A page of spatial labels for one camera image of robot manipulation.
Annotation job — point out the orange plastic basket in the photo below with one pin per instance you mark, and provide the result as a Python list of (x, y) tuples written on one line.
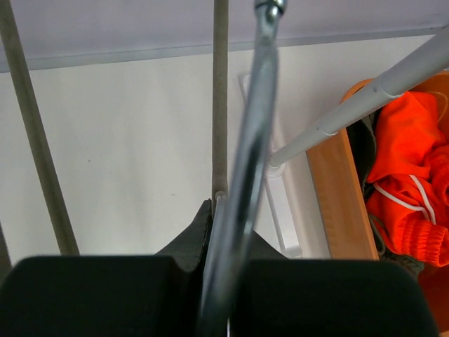
[(346, 223)]

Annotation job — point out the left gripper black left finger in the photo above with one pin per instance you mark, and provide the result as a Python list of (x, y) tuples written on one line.
[(152, 295)]

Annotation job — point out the orange shorts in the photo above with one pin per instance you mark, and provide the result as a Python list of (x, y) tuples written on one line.
[(409, 204)]

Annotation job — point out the silver clothes rack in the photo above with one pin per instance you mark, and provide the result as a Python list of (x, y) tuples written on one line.
[(289, 185)]

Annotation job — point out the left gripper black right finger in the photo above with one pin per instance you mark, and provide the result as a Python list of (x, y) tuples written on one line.
[(303, 297)]

